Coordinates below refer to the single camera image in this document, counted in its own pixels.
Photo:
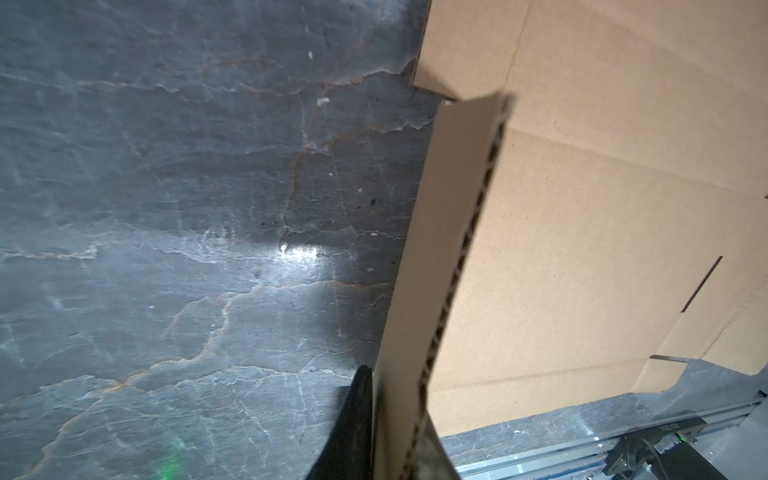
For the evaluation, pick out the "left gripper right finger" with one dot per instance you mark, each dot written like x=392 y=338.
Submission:
x=431 y=461

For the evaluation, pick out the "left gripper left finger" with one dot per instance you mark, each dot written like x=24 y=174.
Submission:
x=348 y=451

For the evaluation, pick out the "brown cardboard box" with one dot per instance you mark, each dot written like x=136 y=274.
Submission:
x=592 y=211

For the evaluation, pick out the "aluminium mounting rail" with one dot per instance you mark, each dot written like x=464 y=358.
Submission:
x=585 y=459

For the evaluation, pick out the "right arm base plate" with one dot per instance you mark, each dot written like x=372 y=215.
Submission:
x=667 y=449

